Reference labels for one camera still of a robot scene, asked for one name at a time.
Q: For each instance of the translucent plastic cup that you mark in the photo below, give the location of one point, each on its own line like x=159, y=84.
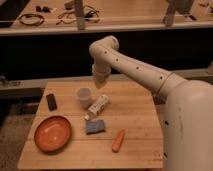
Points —
x=84, y=97

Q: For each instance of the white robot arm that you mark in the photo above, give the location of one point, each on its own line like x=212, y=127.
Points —
x=188, y=119

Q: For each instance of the blue sponge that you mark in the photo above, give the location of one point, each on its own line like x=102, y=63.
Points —
x=93, y=127

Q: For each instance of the black rectangular block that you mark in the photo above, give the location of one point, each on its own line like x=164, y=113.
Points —
x=51, y=102

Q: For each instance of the wooden table board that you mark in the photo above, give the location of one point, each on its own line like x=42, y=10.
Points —
x=131, y=108

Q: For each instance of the small white bottle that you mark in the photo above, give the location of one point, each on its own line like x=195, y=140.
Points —
x=95, y=109

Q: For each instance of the metal rail behind table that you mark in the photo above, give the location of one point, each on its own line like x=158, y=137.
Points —
x=17, y=89

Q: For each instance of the grey metal post left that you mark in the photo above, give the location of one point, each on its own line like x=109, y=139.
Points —
x=79, y=13

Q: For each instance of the grey metal post right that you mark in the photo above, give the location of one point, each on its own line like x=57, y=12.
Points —
x=183, y=7

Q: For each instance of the grey metal post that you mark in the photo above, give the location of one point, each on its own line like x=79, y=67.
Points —
x=79, y=13
x=183, y=7

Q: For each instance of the orange carrot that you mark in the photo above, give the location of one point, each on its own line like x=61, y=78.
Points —
x=118, y=141

